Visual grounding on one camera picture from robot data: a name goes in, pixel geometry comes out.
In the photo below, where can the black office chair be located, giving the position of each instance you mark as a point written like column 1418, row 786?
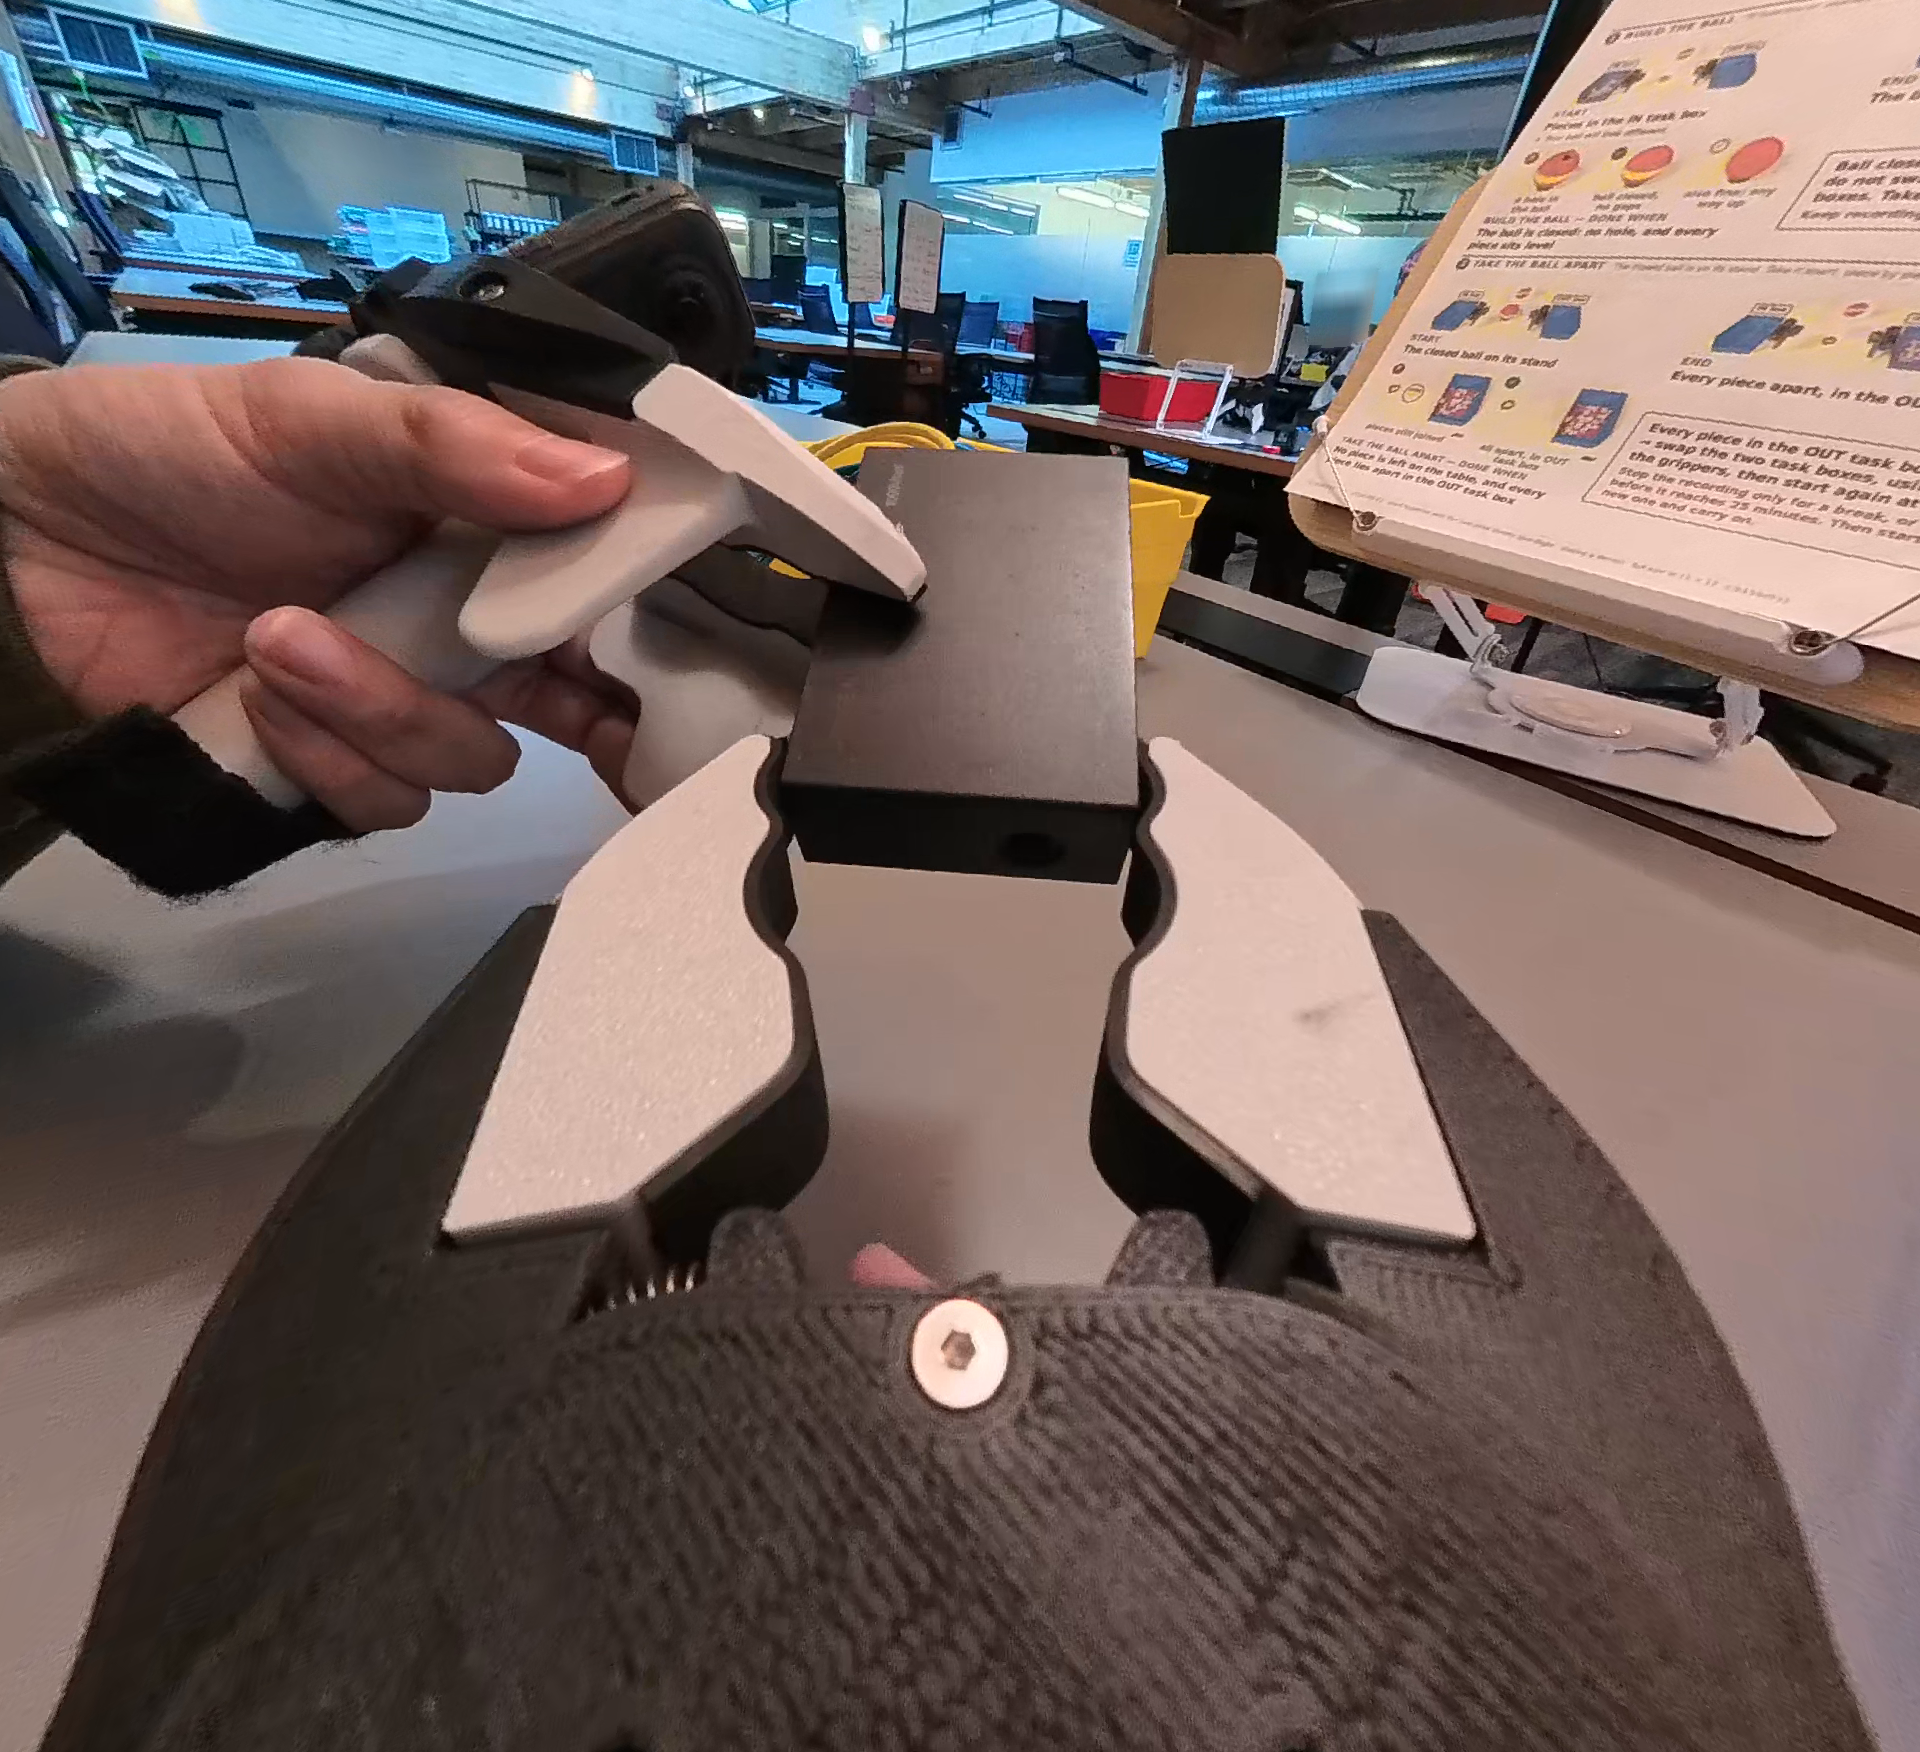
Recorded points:
column 1067, row 349

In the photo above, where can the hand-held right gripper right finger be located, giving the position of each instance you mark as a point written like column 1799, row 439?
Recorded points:
column 1277, row 1036

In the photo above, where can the table with black legs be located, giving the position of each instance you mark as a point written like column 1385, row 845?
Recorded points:
column 1142, row 439

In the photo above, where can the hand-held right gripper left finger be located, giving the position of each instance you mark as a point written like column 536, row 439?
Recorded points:
column 648, row 1036

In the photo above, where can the person's left hand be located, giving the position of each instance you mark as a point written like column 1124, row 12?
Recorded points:
column 195, row 505

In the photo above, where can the black standing panel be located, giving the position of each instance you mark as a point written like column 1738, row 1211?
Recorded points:
column 1221, row 186

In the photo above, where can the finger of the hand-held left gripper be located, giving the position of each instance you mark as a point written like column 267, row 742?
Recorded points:
column 751, row 464
column 688, row 690

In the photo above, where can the black network switch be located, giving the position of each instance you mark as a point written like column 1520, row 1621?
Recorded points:
column 972, row 644

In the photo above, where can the red plastic bin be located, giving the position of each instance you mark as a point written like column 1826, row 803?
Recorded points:
column 1132, row 396

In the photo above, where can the instruction sheet board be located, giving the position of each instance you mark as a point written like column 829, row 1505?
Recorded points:
column 1680, row 330

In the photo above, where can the tan cardboard divider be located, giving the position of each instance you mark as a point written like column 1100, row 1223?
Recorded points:
column 1216, row 312

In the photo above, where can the white standing board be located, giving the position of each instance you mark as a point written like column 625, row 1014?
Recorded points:
column 862, row 240
column 921, row 255

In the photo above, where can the clear acrylic stand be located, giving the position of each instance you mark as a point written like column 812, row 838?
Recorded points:
column 1208, row 396

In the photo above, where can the yellow plastic bin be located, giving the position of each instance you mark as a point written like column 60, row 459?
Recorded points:
column 1167, row 554

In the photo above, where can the white board stand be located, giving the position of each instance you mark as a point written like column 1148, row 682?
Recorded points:
column 1575, row 731

